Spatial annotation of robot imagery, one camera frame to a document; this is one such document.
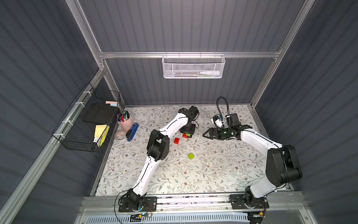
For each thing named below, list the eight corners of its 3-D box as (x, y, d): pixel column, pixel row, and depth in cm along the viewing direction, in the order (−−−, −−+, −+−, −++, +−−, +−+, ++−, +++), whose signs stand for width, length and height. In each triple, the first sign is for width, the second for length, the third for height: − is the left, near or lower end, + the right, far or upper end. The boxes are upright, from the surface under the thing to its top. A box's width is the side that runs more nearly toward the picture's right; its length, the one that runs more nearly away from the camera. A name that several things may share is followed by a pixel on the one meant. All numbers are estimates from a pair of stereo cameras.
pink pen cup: (124, 133, 105) (117, 122, 94) (123, 124, 111) (116, 113, 100) (134, 130, 107) (129, 119, 96) (133, 122, 112) (127, 110, 101)
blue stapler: (126, 140, 101) (124, 137, 98) (134, 125, 110) (132, 122, 106) (131, 141, 101) (129, 138, 97) (138, 126, 109) (137, 122, 106)
